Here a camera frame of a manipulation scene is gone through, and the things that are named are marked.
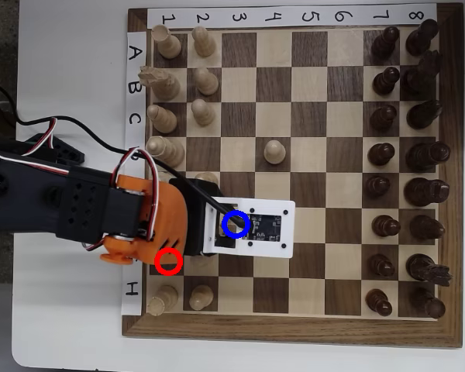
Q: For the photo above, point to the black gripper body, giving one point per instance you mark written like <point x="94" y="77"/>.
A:
<point x="193" y="194"/>

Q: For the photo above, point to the light wooden pawn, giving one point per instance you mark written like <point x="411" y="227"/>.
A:
<point x="207" y="176"/>
<point x="203" y="113"/>
<point x="201" y="262"/>
<point x="207" y="82"/>
<point x="200" y="297"/>
<point x="204" y="44"/>
<point x="274" y="152"/>

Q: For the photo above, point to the light wooden queen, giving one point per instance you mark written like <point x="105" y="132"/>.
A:
<point x="170" y="153"/>

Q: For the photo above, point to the light wooden rook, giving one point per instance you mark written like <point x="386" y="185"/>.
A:
<point x="164" y="298"/>
<point x="170" y="46"/>

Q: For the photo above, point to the light wooden bishop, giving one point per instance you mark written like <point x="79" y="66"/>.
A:
<point x="164" y="120"/>

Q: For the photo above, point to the white paper strip with letters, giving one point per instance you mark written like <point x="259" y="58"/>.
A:
<point x="135" y="104"/>

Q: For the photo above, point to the wooden chessboard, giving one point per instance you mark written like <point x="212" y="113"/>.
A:
<point x="310" y="116"/>

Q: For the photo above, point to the dark wooden pawn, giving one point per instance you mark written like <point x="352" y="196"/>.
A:
<point x="385" y="82"/>
<point x="385" y="42"/>
<point x="385" y="226"/>
<point x="376" y="187"/>
<point x="381" y="266"/>
<point x="380" y="154"/>
<point x="383" y="118"/>
<point x="377" y="301"/>

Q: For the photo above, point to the white paper strip with numbers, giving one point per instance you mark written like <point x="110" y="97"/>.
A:
<point x="255" y="17"/>

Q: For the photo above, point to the dark wooden bishop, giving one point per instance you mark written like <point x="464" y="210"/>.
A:
<point x="426" y="227"/>
<point x="422" y="115"/>

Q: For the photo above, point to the dark wooden king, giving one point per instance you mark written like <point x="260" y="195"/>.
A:
<point x="424" y="191"/>

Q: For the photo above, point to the dark wooden knight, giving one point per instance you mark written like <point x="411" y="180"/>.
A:
<point x="424" y="267"/>
<point x="420" y="77"/>

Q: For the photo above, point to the dark wooden queen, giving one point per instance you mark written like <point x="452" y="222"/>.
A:
<point x="426" y="156"/>

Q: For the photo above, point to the dark wooden rook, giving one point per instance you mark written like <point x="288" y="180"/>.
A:
<point x="430" y="306"/>
<point x="420" y="38"/>

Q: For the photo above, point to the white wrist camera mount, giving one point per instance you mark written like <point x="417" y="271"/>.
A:
<point x="263" y="250"/>

